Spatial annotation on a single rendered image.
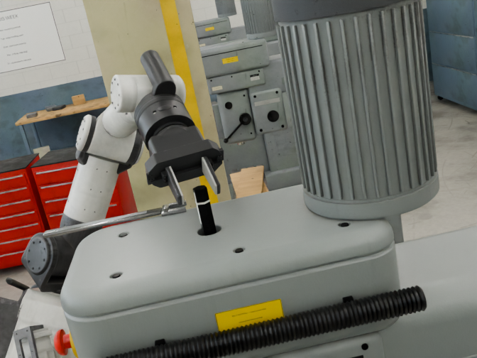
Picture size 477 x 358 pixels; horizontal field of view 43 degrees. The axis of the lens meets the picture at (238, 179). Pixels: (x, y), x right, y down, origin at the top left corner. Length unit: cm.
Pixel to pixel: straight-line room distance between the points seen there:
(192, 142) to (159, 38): 164
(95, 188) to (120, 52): 132
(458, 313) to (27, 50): 949
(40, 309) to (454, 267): 83
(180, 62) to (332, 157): 180
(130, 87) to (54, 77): 906
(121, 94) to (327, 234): 43
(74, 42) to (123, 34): 742
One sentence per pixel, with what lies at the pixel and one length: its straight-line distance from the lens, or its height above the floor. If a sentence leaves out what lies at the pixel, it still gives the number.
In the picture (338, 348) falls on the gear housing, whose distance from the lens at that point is 89.
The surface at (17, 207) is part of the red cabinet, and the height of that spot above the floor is 65.
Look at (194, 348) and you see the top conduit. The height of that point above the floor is 180.
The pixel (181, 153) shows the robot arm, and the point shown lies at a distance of 93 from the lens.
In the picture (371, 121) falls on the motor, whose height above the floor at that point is 203.
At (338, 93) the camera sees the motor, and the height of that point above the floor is 207.
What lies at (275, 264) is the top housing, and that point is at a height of 187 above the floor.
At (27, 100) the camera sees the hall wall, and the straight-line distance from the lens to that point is 1023.
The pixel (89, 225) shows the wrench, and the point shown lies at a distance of 104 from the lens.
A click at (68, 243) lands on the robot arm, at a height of 177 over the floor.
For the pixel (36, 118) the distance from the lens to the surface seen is 939.
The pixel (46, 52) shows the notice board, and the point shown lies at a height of 172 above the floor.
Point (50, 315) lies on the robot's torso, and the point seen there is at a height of 165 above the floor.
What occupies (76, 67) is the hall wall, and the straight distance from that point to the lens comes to 1002.
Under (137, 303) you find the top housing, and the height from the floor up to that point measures 186.
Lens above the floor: 223
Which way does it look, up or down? 18 degrees down
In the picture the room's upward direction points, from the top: 11 degrees counter-clockwise
